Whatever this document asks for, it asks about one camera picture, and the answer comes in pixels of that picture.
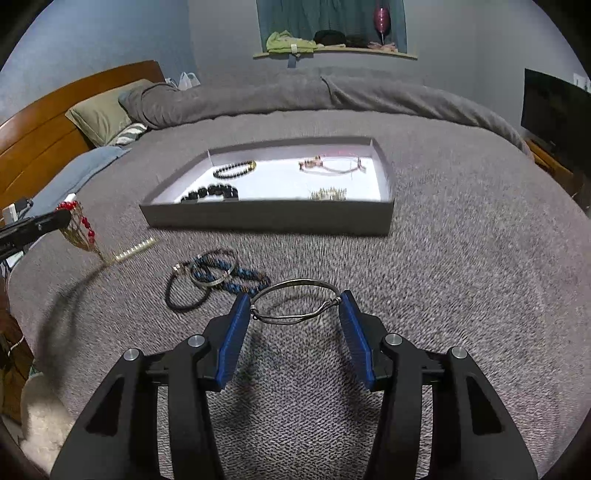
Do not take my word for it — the wooden tv stand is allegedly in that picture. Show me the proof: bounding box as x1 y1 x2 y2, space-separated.
525 139 590 211

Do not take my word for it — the striped pillow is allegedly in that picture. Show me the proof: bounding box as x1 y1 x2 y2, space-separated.
108 122 148 147

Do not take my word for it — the blue bead bracelet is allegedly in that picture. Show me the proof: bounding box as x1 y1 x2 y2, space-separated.
190 253 271 296

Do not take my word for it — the olive green pillow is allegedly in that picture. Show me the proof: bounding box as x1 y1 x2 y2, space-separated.
65 79 152 147

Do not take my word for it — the large black bead bracelet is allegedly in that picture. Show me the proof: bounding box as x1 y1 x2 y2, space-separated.
179 183 240 204

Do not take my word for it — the white charger plug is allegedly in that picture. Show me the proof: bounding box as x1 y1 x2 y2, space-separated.
2 204 19 226

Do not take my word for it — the black television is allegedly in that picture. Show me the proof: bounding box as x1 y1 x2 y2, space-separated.
521 69 590 161

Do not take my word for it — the small black bead bracelet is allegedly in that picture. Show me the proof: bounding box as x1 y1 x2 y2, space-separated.
211 160 257 181

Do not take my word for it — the grey jewelry tray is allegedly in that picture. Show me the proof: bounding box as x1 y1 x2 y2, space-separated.
140 137 394 236

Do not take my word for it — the pink string bracelet with charm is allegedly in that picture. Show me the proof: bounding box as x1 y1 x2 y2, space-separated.
297 149 369 175

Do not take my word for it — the wooden headboard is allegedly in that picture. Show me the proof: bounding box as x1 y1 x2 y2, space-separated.
0 60 164 208

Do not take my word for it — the teal curtain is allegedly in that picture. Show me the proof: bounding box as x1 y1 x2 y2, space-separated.
256 0 408 53

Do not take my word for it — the wooden window sill shelf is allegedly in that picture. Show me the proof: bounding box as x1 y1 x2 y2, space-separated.
252 46 419 61

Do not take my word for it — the crystal bead bracelet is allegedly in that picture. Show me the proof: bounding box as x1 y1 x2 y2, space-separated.
310 185 349 202

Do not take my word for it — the grey duvet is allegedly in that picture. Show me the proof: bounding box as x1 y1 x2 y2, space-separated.
119 70 531 155

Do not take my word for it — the red and gold bead bracelet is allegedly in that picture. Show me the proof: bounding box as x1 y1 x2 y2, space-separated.
56 199 108 264

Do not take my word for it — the pink balloon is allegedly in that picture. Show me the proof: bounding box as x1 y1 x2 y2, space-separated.
374 1 391 35

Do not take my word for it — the white plastic bag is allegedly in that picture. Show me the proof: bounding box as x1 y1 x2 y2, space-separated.
165 72 200 91

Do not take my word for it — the black cord bracelet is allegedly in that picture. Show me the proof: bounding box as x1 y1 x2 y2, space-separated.
163 262 212 313

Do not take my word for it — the silver ring bangle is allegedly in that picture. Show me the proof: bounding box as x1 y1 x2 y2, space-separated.
189 248 238 289

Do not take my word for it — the blue-grey blanket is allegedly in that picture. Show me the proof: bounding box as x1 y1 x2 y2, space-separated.
25 146 130 218

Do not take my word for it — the silver wire bangle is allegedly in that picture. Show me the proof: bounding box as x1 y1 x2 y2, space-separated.
250 278 341 327

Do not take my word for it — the green cloth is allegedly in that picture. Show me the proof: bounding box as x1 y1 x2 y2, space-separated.
266 30 318 54

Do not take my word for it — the black cloth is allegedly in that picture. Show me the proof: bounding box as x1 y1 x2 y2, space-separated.
314 30 346 46

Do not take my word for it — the gold bar hair clip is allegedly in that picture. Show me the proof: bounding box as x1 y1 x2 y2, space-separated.
109 237 157 265

